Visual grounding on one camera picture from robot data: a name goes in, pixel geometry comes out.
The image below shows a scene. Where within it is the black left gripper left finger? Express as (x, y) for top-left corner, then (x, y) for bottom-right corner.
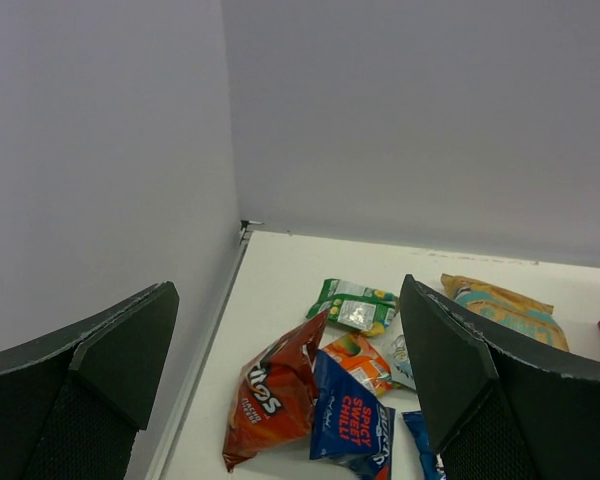
(0, 282), (179, 479)

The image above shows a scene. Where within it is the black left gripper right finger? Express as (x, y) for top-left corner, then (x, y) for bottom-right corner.
(399, 275), (600, 479)

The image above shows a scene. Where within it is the dark blue snack bag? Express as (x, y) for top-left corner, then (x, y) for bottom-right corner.
(401, 411), (446, 480)

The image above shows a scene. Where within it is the brown kraft snack bag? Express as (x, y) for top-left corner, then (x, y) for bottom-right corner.
(440, 274), (570, 352)

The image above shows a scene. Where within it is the small silver blue snack packet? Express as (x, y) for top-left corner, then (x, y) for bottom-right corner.
(383, 334), (416, 390)

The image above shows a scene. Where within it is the blue spicy chilli snack bag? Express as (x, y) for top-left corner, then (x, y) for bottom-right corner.
(309, 350), (396, 480)

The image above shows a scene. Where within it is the orange snack packet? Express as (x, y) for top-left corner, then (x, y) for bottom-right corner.
(322, 333), (393, 397)

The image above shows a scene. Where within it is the green yellow chips bag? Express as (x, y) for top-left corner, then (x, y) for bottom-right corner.
(306, 278), (399, 337)

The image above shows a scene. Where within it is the red snack packet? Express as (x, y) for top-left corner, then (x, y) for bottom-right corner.
(222, 313), (327, 472)

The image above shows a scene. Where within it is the aluminium left table rail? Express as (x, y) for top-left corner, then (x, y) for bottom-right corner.
(144, 220), (262, 479)

